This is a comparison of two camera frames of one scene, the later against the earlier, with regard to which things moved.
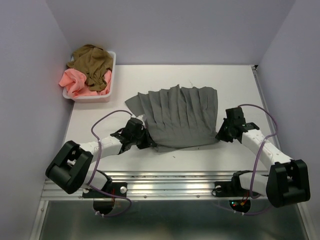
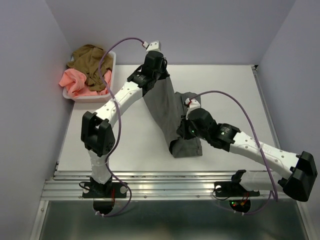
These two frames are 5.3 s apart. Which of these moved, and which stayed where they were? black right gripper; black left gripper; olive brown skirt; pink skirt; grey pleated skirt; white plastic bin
Moved: grey pleated skirt; black left gripper; black right gripper
Stayed: olive brown skirt; white plastic bin; pink skirt
